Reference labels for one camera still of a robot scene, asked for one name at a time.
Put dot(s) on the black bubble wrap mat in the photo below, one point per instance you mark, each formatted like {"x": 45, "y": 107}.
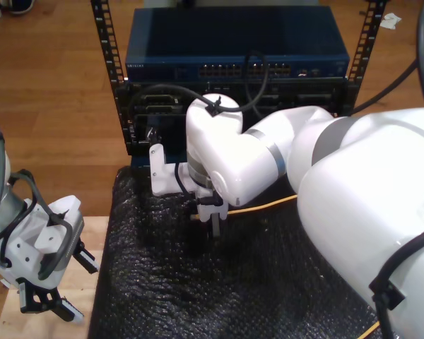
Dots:
{"x": 198, "y": 282}

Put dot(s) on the dark blue base panel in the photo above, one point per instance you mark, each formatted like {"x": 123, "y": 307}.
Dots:
{"x": 141, "y": 161}

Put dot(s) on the black rack server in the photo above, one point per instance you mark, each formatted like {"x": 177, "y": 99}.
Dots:
{"x": 304, "y": 99}

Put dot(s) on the person's dark blue shoe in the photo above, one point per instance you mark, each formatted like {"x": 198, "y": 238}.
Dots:
{"x": 21, "y": 6}

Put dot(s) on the white crumpled paper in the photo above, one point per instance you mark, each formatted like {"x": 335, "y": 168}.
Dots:
{"x": 390, "y": 21}

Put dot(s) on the blue network switch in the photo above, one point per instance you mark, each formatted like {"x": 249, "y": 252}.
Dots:
{"x": 198, "y": 35}

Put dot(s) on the black perforated rack post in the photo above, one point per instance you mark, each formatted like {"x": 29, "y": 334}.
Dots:
{"x": 376, "y": 24}
{"x": 103, "y": 39}

